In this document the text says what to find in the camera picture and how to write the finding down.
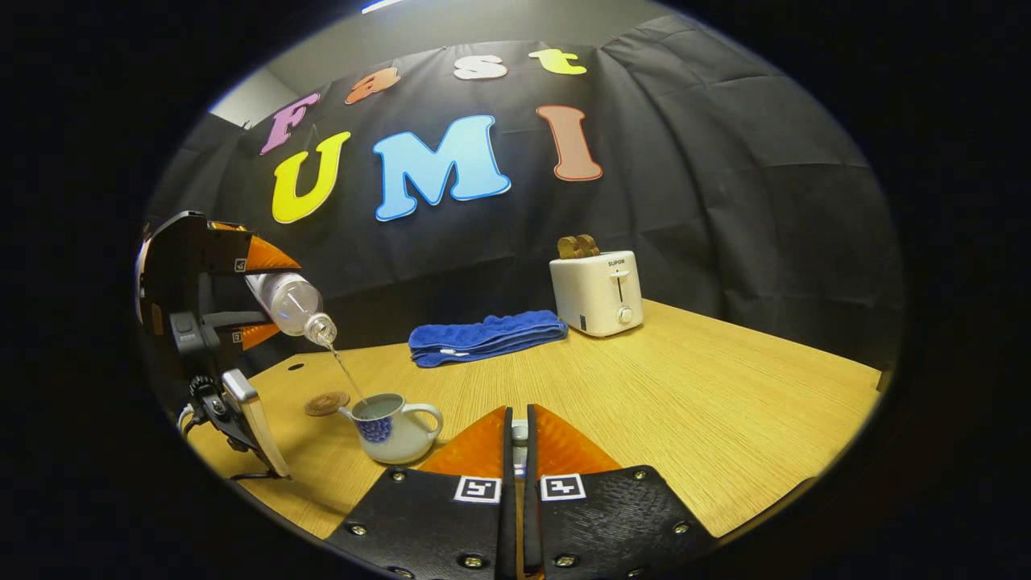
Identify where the folded blue towel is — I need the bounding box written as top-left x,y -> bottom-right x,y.
408,310 -> 569,369

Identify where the white blue-patterned teacup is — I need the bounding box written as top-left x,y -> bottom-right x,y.
337,392 -> 445,466

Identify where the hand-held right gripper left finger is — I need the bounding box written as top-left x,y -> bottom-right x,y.
326,405 -> 516,580

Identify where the white toaster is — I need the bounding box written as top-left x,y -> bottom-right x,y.
549,251 -> 644,338

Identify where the clear plastic water bottle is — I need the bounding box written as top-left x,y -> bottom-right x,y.
244,272 -> 338,347

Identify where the black backdrop cloth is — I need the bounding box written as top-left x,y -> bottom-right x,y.
145,16 -> 907,371

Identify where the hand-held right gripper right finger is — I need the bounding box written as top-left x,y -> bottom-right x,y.
522,403 -> 718,580

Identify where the round brown coaster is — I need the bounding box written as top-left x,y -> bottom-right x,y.
304,391 -> 352,417

